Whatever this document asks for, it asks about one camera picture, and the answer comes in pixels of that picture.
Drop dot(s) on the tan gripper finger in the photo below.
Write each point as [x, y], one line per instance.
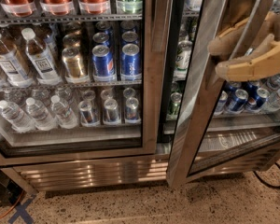
[224, 43]
[263, 62]

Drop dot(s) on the glass fridge door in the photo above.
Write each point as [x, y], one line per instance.
[148, 30]
[197, 127]

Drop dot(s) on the stainless steel fridge base grille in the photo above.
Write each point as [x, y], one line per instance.
[92, 169]

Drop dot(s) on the blue pepsi can right front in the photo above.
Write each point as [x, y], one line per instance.
[130, 62]

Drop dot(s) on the blue pepsi can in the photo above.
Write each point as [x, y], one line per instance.
[130, 62]
[103, 66]

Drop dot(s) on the small can right front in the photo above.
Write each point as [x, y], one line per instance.
[132, 110]

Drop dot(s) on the small can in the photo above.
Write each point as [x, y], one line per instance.
[88, 113]
[111, 112]
[132, 110]

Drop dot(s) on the blue pepsi can left front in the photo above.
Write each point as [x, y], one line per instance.
[103, 66]

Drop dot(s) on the small can middle front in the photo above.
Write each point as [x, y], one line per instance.
[111, 112]

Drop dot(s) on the small can left front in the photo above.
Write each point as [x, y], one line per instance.
[88, 113]

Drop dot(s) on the gold soda can front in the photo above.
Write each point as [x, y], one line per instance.
[76, 69]

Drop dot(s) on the water bottle right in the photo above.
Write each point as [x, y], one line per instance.
[64, 113]

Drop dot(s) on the water bottle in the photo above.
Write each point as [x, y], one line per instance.
[64, 113]
[18, 119]
[43, 119]

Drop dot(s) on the tea bottle white cap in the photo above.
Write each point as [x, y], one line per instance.
[40, 55]

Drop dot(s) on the water bottle middle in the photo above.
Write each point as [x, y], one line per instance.
[43, 119]

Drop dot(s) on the tea bottle far left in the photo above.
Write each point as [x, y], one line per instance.
[14, 64]

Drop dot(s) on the water bottle left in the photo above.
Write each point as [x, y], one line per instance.
[18, 119]

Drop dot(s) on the blue tape cross mark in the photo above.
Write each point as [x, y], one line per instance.
[21, 211]

